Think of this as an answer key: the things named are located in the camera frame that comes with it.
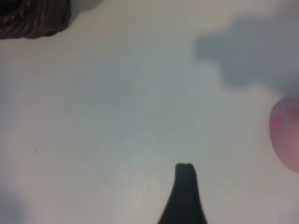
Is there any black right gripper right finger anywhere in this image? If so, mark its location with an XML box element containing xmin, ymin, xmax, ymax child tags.
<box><xmin>187</xmin><ymin>163</ymin><xmax>209</xmax><ymax>224</ymax></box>

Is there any pink peach with green leaf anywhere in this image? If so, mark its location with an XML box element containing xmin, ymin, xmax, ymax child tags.
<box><xmin>268</xmin><ymin>97</ymin><xmax>299</xmax><ymax>175</ymax></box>

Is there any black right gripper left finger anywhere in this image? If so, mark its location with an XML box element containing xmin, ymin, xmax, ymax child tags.
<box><xmin>156</xmin><ymin>163</ymin><xmax>188</xmax><ymax>224</ymax></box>

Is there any dark brown wicker basket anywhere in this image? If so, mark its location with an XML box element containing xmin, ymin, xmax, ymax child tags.
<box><xmin>0</xmin><ymin>0</ymin><xmax>72</xmax><ymax>40</ymax></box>

